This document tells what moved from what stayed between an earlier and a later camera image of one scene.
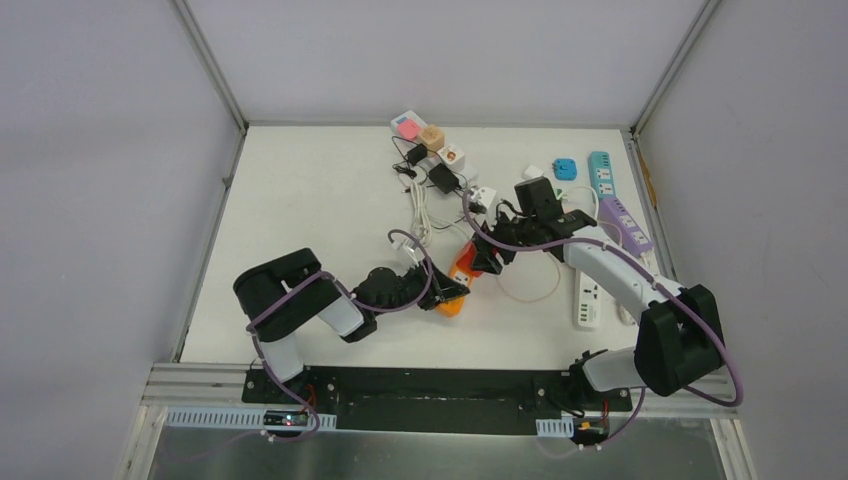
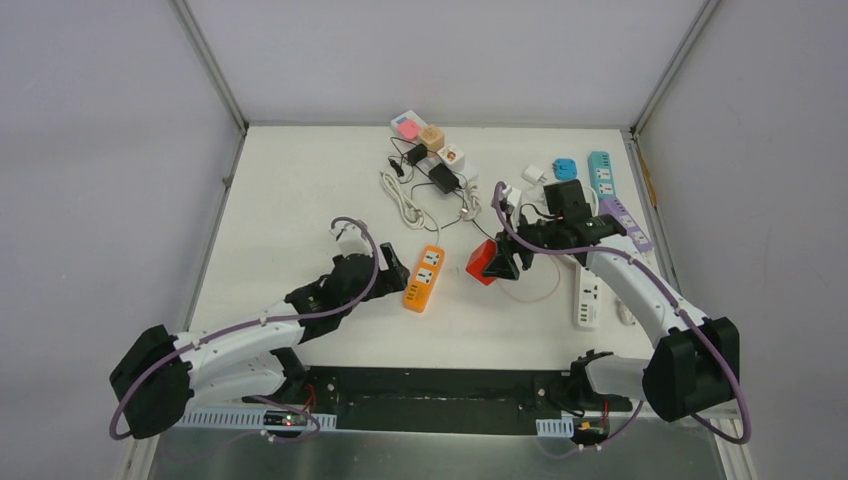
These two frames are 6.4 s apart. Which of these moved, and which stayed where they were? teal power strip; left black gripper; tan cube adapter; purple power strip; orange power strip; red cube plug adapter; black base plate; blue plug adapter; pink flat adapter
Moved: left black gripper; red cube plug adapter; orange power strip
Stayed: pink flat adapter; tan cube adapter; blue plug adapter; black base plate; purple power strip; teal power strip
